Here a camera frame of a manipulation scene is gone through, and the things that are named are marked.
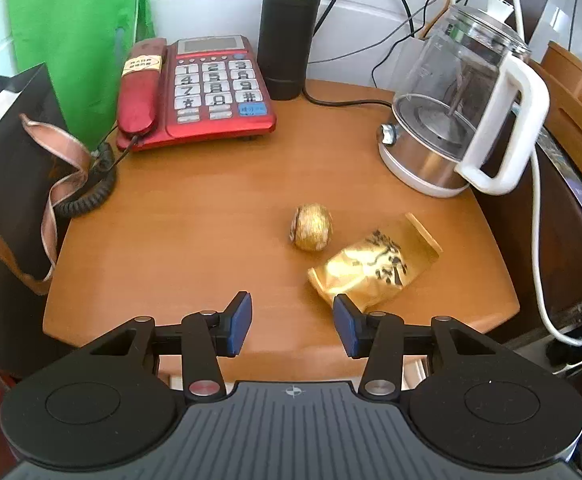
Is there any green fabric bag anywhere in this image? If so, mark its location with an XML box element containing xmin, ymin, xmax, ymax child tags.
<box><xmin>7</xmin><ymin>0</ymin><xmax>154</xmax><ymax>148</ymax></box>

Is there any black thermos bottle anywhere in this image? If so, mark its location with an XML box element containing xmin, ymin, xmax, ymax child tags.
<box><xmin>257</xmin><ymin>0</ymin><xmax>320</xmax><ymax>101</ymax></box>

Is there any white power cable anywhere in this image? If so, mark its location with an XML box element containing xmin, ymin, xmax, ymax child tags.
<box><xmin>504</xmin><ymin>0</ymin><xmax>582</xmax><ymax>348</ymax></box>

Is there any black power cable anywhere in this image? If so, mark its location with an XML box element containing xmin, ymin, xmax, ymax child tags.
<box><xmin>301</xmin><ymin>0</ymin><xmax>453</xmax><ymax>110</ymax></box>

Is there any black coiled phone cord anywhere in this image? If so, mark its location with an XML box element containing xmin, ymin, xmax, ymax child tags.
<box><xmin>52</xmin><ymin>134</ymin><xmax>141</xmax><ymax>219</ymax></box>

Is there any red desk telephone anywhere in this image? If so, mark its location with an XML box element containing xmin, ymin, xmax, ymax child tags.
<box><xmin>116</xmin><ymin>35</ymin><xmax>277</xmax><ymax>152</ymax></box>

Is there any wooden nightstand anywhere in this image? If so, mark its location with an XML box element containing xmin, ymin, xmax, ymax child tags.
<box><xmin>43</xmin><ymin>81</ymin><xmax>519</xmax><ymax>358</ymax></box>

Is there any wooden tea box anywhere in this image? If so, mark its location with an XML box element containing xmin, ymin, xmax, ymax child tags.
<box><xmin>530</xmin><ymin>41</ymin><xmax>582</xmax><ymax>174</ymax></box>

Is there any glass electric kettle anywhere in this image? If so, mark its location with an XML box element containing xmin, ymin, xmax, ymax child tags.
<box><xmin>378</xmin><ymin>6</ymin><xmax>550</xmax><ymax>198</ymax></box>

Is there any black paper gift bag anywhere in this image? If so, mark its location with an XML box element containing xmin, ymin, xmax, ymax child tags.
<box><xmin>0</xmin><ymin>64</ymin><xmax>92</xmax><ymax>378</ymax></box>

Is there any gold foil ball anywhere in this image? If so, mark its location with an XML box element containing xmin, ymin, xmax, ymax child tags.
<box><xmin>289</xmin><ymin>203</ymin><xmax>333</xmax><ymax>252</ymax></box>

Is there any dark wooden cabinet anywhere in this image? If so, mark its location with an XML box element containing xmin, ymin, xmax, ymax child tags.
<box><xmin>470</xmin><ymin>0</ymin><xmax>582</xmax><ymax>351</ymax></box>

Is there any wooden drawer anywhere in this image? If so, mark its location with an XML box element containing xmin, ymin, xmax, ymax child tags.
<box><xmin>157</xmin><ymin>351</ymin><xmax>428</xmax><ymax>390</ymax></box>

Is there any gold foil tea pouch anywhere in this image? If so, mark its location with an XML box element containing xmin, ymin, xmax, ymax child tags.
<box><xmin>307</xmin><ymin>214</ymin><xmax>443</xmax><ymax>312</ymax></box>

